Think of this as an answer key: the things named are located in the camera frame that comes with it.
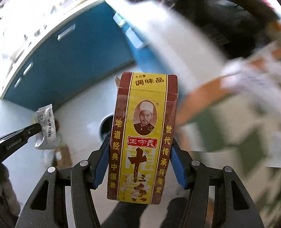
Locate white printed sachet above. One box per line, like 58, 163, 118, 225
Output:
34, 104, 56, 150

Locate yellow red spice box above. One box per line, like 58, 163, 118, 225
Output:
107, 72, 178, 204

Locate white trash bin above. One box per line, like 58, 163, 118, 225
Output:
99, 114, 114, 142

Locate blue kitchen cabinets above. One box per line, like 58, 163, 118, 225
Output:
0, 0, 155, 112

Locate small cardboard box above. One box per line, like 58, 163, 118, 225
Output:
55, 145, 72, 169

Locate green checkered tablecloth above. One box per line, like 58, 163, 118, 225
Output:
175, 43, 281, 227

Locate black stove top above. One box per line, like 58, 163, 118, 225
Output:
128, 0, 279, 59

